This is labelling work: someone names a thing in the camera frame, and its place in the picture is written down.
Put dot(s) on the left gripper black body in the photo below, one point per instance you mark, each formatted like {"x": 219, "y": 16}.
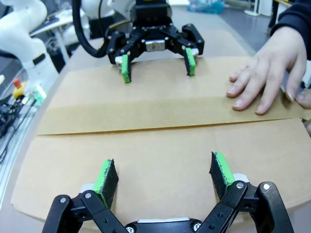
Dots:
{"x": 151, "y": 17}

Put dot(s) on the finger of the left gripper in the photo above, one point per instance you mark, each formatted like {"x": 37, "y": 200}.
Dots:
{"x": 121, "y": 46}
{"x": 192, "y": 41}

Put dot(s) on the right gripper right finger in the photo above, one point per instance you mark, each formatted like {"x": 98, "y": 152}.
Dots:
{"x": 223, "y": 177}

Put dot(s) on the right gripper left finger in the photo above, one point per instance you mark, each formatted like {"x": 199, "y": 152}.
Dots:
{"x": 107, "y": 184}

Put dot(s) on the large brown cardboard box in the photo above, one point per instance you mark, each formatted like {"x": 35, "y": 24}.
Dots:
{"x": 158, "y": 150}

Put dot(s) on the brown packing tape strip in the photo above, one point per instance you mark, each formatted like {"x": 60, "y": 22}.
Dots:
{"x": 145, "y": 116}

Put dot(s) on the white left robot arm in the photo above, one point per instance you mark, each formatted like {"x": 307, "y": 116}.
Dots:
{"x": 22, "y": 31}

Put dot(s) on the right forearm in black sleeve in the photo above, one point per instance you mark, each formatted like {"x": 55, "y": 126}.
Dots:
{"x": 295, "y": 17}

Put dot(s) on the person's right hand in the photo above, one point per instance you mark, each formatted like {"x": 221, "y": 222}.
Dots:
{"x": 272, "y": 68}

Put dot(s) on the person's left hand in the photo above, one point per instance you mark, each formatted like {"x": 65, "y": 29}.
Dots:
{"x": 305, "y": 98}

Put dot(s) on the blue plastic bag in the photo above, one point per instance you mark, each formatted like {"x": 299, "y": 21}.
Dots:
{"x": 206, "y": 6}

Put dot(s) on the white side desk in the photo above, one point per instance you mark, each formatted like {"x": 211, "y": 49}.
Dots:
{"x": 56, "y": 24}

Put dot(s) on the white stand base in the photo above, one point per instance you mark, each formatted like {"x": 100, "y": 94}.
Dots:
{"x": 257, "y": 9}

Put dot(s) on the small device with green light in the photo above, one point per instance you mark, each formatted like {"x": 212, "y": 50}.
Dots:
{"x": 36, "y": 94}

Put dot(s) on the yellow red emergency stop button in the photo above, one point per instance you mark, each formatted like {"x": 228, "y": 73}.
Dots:
{"x": 19, "y": 91}

